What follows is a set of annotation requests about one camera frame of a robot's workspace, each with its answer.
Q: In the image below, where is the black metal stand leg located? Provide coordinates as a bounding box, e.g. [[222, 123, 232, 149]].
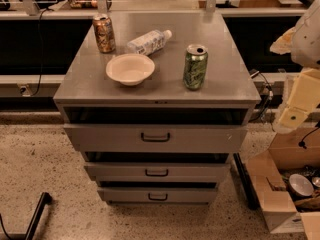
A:
[[0, 192, 52, 240]]

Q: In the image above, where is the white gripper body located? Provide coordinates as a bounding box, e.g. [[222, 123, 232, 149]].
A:
[[287, 68, 320, 113]]

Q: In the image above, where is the black cable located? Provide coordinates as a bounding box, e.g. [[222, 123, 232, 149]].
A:
[[29, 7, 54, 97], [249, 69, 275, 123]]

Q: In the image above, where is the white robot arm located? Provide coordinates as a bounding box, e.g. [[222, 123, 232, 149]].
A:
[[270, 0, 320, 133]]

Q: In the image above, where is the orange soda can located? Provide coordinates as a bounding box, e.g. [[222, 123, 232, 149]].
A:
[[92, 14, 116, 53]]

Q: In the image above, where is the black cable right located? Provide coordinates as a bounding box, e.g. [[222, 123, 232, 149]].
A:
[[249, 69, 275, 123]]

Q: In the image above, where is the clear plastic water bottle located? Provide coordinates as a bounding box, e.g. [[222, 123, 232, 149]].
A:
[[126, 30, 172, 56]]

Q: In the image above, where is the white bowl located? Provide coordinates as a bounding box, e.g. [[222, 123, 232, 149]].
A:
[[106, 54, 155, 86]]

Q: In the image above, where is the grey top drawer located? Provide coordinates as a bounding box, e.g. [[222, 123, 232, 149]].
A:
[[64, 124, 247, 153]]

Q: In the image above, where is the green soda can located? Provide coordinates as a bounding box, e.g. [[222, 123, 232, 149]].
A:
[[183, 44, 208, 90]]

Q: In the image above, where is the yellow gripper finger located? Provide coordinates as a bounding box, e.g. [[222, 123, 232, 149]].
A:
[[278, 107, 308, 129]]

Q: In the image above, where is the grey bottom drawer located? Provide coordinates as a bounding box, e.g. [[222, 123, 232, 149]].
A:
[[97, 187, 218, 204]]

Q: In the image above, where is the cardboard box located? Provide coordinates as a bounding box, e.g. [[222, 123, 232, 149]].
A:
[[246, 128, 320, 240]]

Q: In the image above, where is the black cable left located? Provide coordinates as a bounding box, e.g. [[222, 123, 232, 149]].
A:
[[29, 7, 54, 97]]

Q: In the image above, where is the grey drawer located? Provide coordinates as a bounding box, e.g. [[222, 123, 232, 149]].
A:
[[64, 124, 247, 153], [84, 162, 228, 183], [97, 187, 218, 204]]

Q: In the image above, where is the grey drawer cabinet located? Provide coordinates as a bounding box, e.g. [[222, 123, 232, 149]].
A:
[[54, 11, 260, 190]]

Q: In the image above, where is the silver bowl in box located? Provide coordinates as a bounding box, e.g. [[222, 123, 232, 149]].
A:
[[289, 174, 314, 197]]

